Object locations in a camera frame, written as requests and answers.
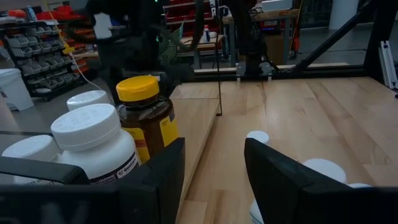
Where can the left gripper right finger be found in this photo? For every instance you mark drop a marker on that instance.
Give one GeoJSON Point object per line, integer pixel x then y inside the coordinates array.
{"type": "Point", "coordinates": [311, 205]}

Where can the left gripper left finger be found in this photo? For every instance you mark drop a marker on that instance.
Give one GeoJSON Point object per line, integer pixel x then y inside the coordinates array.
{"type": "Point", "coordinates": [149, 199]}

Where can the white-capped bottle with maroon label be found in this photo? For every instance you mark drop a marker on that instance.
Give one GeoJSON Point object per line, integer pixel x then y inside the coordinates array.
{"type": "Point", "coordinates": [359, 185]}

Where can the white medicine bottle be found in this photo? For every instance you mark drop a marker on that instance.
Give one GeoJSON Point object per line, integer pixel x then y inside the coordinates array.
{"type": "Point", "coordinates": [256, 214]}
{"type": "Point", "coordinates": [31, 147]}

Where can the multivitamin gummies jar white cap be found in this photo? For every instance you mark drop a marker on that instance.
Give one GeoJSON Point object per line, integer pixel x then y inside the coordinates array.
{"type": "Point", "coordinates": [88, 99]}

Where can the amber bottle with yellow cap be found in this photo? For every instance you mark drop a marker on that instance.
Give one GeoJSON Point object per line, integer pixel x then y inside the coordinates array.
{"type": "Point", "coordinates": [146, 124]}

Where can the large white bottle purple label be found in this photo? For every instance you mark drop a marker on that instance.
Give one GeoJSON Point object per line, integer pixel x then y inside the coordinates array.
{"type": "Point", "coordinates": [93, 149]}

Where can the small white pill bottle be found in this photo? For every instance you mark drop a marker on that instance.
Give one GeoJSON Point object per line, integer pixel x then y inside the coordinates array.
{"type": "Point", "coordinates": [258, 136]}

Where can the red bin shelf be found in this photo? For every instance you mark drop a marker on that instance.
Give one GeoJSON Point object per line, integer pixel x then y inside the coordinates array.
{"type": "Point", "coordinates": [186, 15]}

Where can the green plant in white pot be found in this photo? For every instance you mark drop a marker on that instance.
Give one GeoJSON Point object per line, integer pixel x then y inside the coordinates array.
{"type": "Point", "coordinates": [171, 46]}

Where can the white spray bottle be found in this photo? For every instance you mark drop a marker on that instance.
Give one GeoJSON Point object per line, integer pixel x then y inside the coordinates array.
{"type": "Point", "coordinates": [205, 35]}

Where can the parts bin rack grey red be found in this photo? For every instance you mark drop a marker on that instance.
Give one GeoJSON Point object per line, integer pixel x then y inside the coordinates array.
{"type": "Point", "coordinates": [40, 53]}

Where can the white bin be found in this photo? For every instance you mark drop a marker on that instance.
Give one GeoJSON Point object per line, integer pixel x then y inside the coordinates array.
{"type": "Point", "coordinates": [14, 90]}

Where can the wooden workbench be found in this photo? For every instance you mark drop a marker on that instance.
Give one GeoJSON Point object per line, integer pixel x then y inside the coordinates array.
{"type": "Point", "coordinates": [264, 17]}

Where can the white round pillar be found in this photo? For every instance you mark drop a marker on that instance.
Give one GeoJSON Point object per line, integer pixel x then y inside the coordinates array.
{"type": "Point", "coordinates": [343, 14]}

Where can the black aluminium table frame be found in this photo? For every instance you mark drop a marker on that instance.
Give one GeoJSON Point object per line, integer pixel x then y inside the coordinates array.
{"type": "Point", "coordinates": [311, 73]}

